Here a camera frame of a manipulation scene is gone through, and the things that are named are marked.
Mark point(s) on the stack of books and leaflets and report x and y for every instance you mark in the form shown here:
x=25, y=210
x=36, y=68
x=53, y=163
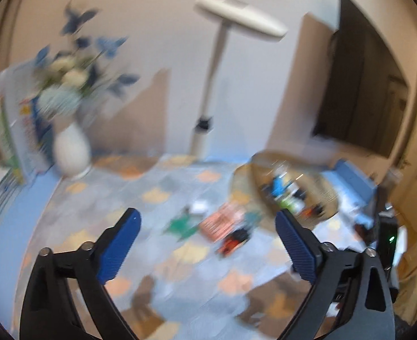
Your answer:
x=25, y=136

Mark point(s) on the orange card box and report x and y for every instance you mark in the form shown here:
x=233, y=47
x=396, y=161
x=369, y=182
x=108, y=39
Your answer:
x=222, y=222

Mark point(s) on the blue white artificial flowers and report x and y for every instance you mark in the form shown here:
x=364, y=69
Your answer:
x=71, y=76

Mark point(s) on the teal leaf-shaped hair clip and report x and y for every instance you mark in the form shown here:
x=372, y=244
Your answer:
x=183, y=226

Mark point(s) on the amber ribbed glass bowl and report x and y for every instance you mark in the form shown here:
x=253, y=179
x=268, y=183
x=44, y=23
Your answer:
x=309, y=193

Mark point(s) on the black wall television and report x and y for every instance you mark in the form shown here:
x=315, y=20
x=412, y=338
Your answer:
x=366, y=94

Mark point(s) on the red black-haired toy figurine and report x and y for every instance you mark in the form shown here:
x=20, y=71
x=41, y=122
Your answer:
x=234, y=241

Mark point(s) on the white charger cube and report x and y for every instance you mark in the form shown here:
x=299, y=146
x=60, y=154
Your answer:
x=198, y=207

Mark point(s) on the patterned fan-motif tablecloth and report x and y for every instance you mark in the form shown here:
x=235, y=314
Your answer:
x=174, y=285

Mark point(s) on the blue toy bottle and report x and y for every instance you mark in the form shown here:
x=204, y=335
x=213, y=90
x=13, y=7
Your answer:
x=278, y=187

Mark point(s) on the white ribbed vase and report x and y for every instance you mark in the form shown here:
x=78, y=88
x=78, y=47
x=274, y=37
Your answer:
x=72, y=152

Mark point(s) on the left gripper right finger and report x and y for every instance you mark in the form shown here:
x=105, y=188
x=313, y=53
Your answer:
x=357, y=279

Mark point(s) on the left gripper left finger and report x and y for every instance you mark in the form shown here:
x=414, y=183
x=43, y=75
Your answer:
x=48, y=310

